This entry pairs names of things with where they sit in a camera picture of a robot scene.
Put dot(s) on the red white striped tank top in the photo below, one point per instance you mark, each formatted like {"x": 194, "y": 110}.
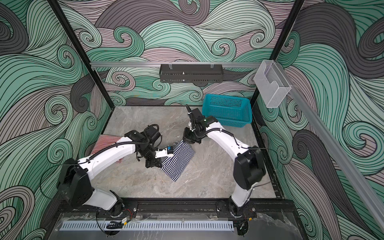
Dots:
{"x": 104, "y": 141}

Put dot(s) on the clear plastic wall bin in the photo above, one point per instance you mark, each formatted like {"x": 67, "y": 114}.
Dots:
{"x": 272, "y": 83}

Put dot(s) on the teal plastic basket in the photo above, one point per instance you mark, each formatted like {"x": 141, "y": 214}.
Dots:
{"x": 228, "y": 110}

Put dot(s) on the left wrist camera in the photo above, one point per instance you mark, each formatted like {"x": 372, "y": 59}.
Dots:
{"x": 167, "y": 152}

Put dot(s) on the right black frame post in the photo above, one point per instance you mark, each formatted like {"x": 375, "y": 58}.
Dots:
{"x": 286, "y": 26}

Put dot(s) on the right aluminium rail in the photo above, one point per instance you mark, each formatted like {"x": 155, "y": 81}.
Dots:
{"x": 307, "y": 104}

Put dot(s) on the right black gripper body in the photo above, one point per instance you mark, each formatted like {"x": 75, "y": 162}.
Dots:
{"x": 193, "y": 135}

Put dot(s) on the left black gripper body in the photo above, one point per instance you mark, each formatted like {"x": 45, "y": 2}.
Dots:
{"x": 150, "y": 155}

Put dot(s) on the black perforated wall tray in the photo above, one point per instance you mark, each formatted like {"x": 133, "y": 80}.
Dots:
{"x": 191, "y": 73}

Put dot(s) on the navy white striped tank top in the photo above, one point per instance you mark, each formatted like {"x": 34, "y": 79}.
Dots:
{"x": 174, "y": 166}

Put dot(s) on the aluminium rail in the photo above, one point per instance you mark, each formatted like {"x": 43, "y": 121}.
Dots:
{"x": 307, "y": 104}
{"x": 137, "y": 64}

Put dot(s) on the white slotted cable duct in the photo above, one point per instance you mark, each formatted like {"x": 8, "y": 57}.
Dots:
{"x": 150, "y": 226}

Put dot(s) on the back aluminium rail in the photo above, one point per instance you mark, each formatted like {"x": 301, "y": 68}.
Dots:
{"x": 137, "y": 64}

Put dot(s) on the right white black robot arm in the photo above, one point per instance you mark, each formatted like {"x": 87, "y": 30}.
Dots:
{"x": 249, "y": 167}

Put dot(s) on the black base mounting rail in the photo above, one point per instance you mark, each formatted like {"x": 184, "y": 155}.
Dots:
{"x": 219, "y": 207}

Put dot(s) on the left black frame post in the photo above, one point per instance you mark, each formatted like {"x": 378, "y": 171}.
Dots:
{"x": 55, "y": 6}

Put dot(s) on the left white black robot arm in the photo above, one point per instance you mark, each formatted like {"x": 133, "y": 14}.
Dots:
{"x": 74, "y": 182}

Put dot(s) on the black frame post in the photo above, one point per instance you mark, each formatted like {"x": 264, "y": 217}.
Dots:
{"x": 55, "y": 6}
{"x": 286, "y": 26}

